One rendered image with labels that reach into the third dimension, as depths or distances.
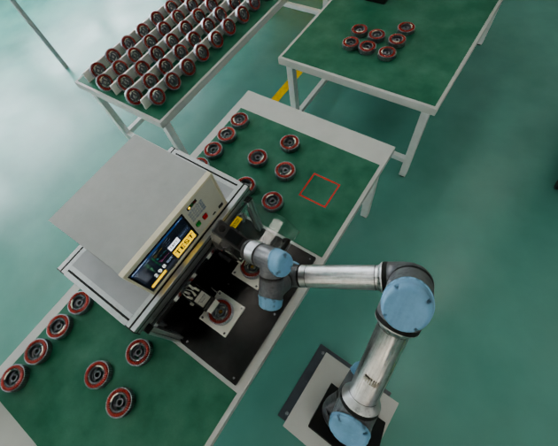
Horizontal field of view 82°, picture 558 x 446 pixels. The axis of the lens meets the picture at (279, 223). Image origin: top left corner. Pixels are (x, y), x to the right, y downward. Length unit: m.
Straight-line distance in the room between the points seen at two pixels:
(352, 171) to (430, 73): 0.87
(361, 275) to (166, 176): 0.73
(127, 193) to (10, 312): 2.13
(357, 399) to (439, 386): 1.30
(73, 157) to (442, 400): 3.53
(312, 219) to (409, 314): 0.90
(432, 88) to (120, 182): 1.79
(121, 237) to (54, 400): 0.91
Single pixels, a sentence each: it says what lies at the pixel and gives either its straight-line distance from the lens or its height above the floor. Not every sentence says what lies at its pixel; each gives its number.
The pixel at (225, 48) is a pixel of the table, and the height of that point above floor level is 0.75.
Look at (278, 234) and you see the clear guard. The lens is 1.25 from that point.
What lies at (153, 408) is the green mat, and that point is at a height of 0.75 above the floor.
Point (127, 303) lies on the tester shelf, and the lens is 1.29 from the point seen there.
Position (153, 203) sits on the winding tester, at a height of 1.32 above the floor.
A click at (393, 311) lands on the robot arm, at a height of 1.39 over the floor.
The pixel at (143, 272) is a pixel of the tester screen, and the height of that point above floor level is 1.25.
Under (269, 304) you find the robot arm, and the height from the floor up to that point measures 1.24.
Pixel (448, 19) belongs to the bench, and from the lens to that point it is 2.80.
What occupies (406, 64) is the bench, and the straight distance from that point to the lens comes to 2.39.
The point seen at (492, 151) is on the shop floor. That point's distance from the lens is 3.08.
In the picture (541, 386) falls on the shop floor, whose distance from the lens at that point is 2.50.
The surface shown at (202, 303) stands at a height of 0.87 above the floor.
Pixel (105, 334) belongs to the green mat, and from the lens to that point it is 1.75.
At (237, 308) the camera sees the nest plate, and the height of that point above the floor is 0.78.
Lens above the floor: 2.18
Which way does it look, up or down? 62 degrees down
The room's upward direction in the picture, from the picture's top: 15 degrees counter-clockwise
